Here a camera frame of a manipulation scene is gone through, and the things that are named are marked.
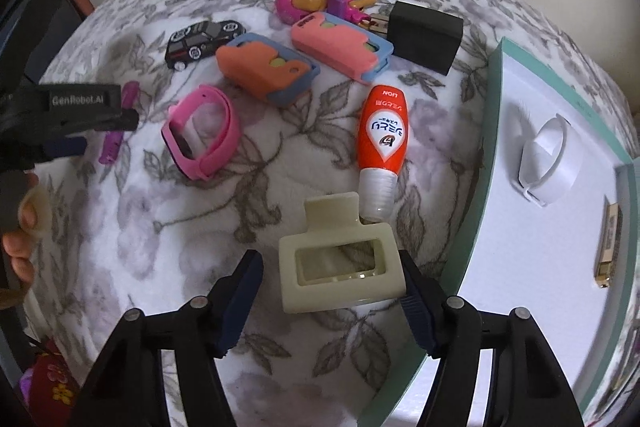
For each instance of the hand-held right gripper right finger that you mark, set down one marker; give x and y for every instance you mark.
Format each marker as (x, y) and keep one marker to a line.
(419, 307)

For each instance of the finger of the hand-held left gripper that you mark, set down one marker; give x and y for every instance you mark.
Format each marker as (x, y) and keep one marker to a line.
(65, 148)
(112, 121)

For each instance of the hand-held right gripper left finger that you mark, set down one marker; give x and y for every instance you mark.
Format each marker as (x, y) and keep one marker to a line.
(241, 302)

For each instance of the purple plastic stick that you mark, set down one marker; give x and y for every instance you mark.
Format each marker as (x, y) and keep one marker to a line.
(111, 147)

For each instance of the teal and white box tray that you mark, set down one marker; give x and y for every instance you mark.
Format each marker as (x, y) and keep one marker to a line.
(500, 232)

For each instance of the pink smartwatch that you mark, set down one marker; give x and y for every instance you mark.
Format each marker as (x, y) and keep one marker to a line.
(225, 127)

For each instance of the black toy car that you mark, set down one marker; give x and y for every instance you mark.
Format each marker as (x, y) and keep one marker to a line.
(200, 39)

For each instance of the cream hair claw clip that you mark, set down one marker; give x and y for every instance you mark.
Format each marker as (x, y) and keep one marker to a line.
(332, 209)

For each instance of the orange and blue plastic case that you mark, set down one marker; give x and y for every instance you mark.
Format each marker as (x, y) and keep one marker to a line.
(250, 67)

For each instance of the orange squeeze bottle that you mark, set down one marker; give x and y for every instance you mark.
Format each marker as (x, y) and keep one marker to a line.
(382, 132)

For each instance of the person's left hand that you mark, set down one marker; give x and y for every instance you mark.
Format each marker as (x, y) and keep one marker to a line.
(35, 212)

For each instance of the floral grey white blanket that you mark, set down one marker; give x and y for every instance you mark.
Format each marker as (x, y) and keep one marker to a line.
(280, 167)

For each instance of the white tape roll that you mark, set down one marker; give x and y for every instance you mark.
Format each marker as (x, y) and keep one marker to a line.
(565, 177)

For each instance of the gold patterned lighter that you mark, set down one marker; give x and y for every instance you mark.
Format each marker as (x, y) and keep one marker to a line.
(609, 247)

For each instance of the red floral cloth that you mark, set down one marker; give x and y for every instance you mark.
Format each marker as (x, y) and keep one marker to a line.
(50, 377)

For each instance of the pink and orange toy figure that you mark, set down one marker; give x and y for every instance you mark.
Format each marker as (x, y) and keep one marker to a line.
(295, 4)

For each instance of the pink and blue plastic case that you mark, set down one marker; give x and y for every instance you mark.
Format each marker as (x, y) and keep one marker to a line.
(330, 39)

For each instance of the black charger plug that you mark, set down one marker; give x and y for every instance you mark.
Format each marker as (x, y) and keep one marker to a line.
(425, 32)

